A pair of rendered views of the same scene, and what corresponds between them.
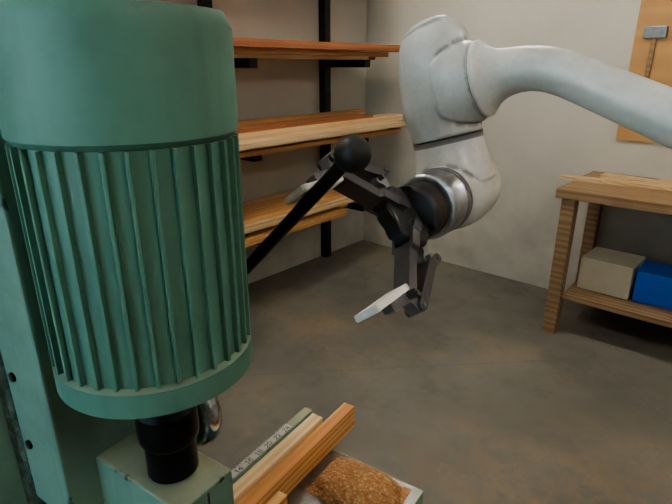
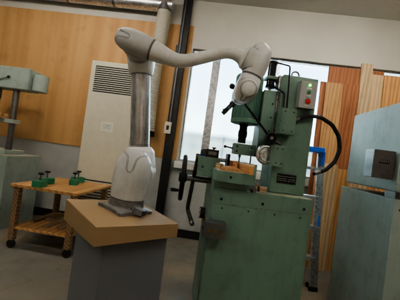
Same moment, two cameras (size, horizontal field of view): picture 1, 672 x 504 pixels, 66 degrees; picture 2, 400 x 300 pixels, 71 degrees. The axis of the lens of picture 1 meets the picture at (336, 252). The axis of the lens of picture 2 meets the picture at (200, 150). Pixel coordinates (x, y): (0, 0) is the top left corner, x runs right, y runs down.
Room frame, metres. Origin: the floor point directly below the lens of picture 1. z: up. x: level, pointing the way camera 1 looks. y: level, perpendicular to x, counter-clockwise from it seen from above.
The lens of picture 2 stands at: (1.69, -1.11, 0.98)
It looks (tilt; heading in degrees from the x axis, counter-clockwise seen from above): 1 degrees up; 143
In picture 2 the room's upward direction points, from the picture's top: 8 degrees clockwise
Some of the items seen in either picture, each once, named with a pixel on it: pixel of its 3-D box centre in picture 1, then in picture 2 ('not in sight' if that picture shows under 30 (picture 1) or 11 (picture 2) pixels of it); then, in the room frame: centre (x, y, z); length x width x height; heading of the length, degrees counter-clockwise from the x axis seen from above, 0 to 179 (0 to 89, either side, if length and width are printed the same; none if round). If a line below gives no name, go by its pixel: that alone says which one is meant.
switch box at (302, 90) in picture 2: not in sight; (306, 95); (0.72, 0.36, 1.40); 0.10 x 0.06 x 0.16; 56
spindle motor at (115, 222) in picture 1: (139, 208); (247, 100); (0.43, 0.17, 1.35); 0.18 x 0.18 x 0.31
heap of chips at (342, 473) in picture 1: (358, 482); (230, 168); (0.57, -0.03, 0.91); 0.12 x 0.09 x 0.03; 56
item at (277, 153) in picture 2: not in sight; (276, 156); (0.66, 0.24, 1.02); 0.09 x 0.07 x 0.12; 146
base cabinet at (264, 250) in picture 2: not in sight; (244, 257); (0.49, 0.27, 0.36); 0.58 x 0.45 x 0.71; 56
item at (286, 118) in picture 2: not in sight; (286, 122); (0.68, 0.26, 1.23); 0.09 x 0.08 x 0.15; 56
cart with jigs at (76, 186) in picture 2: not in sight; (63, 206); (-1.03, -0.50, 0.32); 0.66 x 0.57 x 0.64; 137
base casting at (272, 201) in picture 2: not in sight; (253, 194); (0.50, 0.27, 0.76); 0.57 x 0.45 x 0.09; 56
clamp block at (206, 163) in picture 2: not in sight; (208, 163); (0.31, 0.02, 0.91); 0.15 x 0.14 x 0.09; 146
